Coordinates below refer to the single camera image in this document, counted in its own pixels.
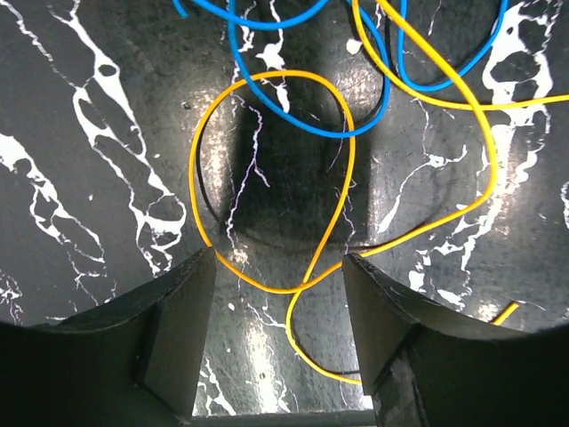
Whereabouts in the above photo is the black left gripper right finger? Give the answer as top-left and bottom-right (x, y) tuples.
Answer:
(342, 254), (568, 426)

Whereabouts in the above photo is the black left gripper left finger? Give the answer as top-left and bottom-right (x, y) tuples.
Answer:
(1, 248), (216, 426)

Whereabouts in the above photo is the blue cable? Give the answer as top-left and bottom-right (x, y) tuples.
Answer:
(172, 0), (510, 139)

